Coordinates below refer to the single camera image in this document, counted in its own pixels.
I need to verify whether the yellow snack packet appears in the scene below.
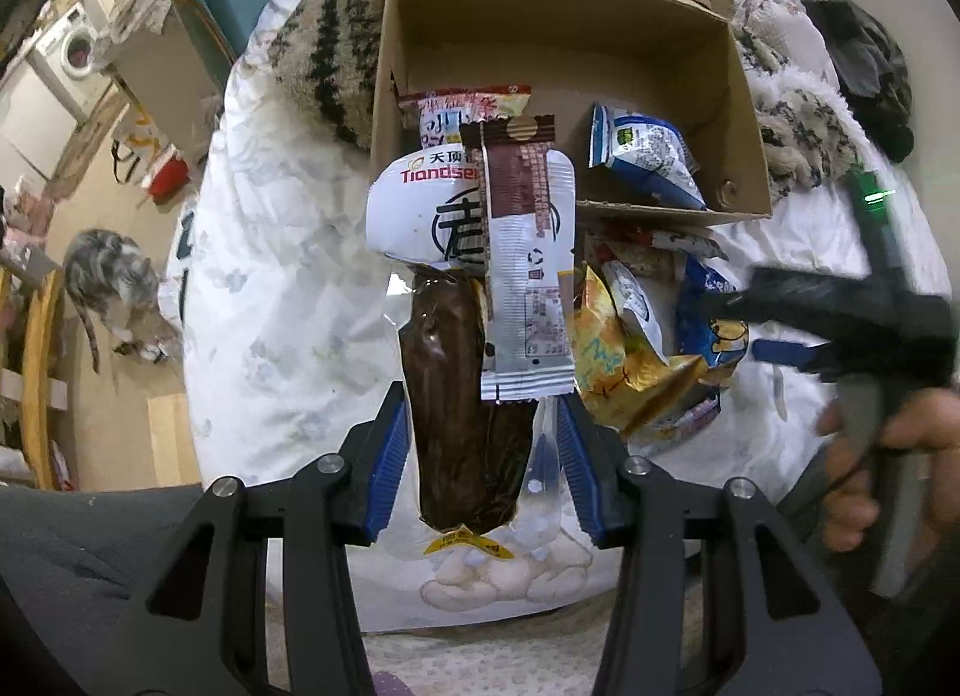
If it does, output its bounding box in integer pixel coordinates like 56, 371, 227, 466
571, 265, 710, 434

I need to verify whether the clear dark meat packet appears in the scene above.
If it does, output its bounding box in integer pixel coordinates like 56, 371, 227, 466
366, 147, 578, 566

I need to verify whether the fuzzy patterned blanket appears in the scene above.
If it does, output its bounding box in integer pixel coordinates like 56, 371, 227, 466
731, 21, 863, 198

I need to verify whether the dark clothing pile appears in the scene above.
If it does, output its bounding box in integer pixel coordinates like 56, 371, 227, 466
806, 0, 916, 164

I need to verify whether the red box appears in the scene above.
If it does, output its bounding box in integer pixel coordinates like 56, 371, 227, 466
148, 152, 190, 202

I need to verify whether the brown patterned rug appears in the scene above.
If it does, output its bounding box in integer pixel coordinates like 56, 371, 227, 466
49, 85, 128, 179

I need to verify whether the striped fuzzy cushion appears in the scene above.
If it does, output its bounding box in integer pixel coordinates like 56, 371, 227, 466
266, 0, 391, 153

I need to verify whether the white washing machine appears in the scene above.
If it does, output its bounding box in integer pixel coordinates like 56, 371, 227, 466
34, 6, 113, 104

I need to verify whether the beige cabinet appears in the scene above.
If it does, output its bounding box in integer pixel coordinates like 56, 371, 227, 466
112, 0, 241, 164

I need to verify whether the grey tabby cat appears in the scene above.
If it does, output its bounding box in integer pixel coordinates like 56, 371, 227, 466
64, 227, 162, 374

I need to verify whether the brown cardboard box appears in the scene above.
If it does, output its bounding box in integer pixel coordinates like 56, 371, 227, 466
371, 0, 773, 228

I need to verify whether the brown white snack bar packet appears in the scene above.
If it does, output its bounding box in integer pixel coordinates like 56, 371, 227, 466
459, 115, 577, 404

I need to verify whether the pink red snack packet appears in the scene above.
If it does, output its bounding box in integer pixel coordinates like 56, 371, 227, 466
396, 85, 533, 149

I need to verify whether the white yellow tote bag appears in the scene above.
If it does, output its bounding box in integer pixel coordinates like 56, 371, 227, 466
111, 118, 162, 183

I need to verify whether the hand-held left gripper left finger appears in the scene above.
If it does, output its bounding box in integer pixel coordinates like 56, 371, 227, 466
112, 381, 413, 696

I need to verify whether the blue white snack packet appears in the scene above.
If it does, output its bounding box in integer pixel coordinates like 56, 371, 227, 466
587, 102, 708, 211

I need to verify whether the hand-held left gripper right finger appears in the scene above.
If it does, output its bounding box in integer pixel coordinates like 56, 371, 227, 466
555, 396, 886, 696

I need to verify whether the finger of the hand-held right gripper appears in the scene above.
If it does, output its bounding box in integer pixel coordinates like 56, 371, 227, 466
701, 267, 762, 326
751, 338, 835, 376

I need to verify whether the blue bear print packet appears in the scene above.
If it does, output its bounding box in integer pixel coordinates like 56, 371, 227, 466
673, 252, 751, 386

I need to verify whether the person's right hand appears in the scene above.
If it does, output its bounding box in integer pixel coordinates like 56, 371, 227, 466
816, 387, 960, 554

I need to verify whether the yellow wooden frame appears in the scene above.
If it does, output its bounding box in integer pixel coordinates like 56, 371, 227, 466
0, 246, 76, 491

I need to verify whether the white kitchen cabinet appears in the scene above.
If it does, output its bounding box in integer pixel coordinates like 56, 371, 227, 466
0, 58, 83, 179

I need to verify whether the person's dark trouser leg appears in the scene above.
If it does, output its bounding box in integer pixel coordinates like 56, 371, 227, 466
0, 482, 226, 696

